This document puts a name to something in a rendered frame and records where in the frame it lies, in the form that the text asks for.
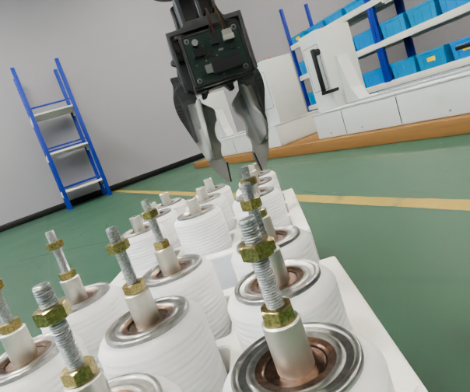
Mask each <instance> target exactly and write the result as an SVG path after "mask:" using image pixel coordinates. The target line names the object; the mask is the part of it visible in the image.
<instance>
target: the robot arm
mask: <svg viewBox="0 0 470 392"><path fill-rule="evenodd" d="M154 1H157V2H173V6H172V7H171V8H170V13H171V15H172V18H173V21H174V25H175V28H176V30H175V31H172V32H169V33H165V35H166V39H167V44H168V47H169V50H170V54H171V57H172V61H171V62H170V64H171V66H172V67H175V68H177V77H174V78H171V79H170V81H171V84H172V86H173V90H174V97H173V99H174V106H175V110H176V112H177V115H178V117H179V118H180V120H181V122H182V123H183V125H184V126H185V127H186V129H187V130H188V132H189V134H190V136H191V137H192V138H193V140H194V141H195V143H196V145H197V146H198V147H199V149H200V150H201V152H202V154H203V155H204V157H205V158H206V159H207V161H208V162H209V164H210V166H211V167H212V168H213V169H214V170H215V171H216V172H217V173H218V174H219V175H220V176H221V177H222V178H223V179H224V180H226V181H227V182H230V181H232V180H231V176H230V169H229V166H228V162H227V161H226V160H225V159H224V158H223V156H222V153H221V147H222V144H221V142H220V141H219V140H218V138H217V137H216V132H215V126H216V121H217V120H216V112H215V110H214V109H213V108H211V107H209V106H206V105H205V104H203V103H201V100H200V99H197V97H196V95H200V94H201V95H202V99H203V100H206V99H207V97H208V94H209V92H210V91H213V90H215V89H219V88H222V87H225V88H226V89H228V90H229V91H233V90H234V88H235V87H234V84H233V83H234V82H236V81H237V83H238V88H239V91H238V92H237V94H236V96H235V97H234V99H233V102H232V107H233V110H234V112H235V114H236V115H237V116H239V117H240V118H241V119H242V120H243V122H244V124H245V128H246V136H247V137H248V138H249V139H250V141H251V144H252V155H253V157H254V159H255V161H256V163H257V164H258V166H259V168H260V170H261V171H262V170H265V167H266V164H267V160H268V150H269V143H268V120H267V117H266V115H265V85H264V82H263V78H262V76H261V73H260V72H259V70H258V69H257V67H258V65H257V62H256V59H255V56H254V52H253V49H252V46H251V42H250V40H249V36H248V34H247V30H246V27H245V24H244V20H243V17H242V14H241V11H240V9H239V10H237V11H234V12H230V13H227V14H222V13H221V11H219V9H218V8H217V6H216V3H215V0H154ZM242 31H243V32H242ZM244 38H245V39H244ZM249 53H250V54H249Z"/></svg>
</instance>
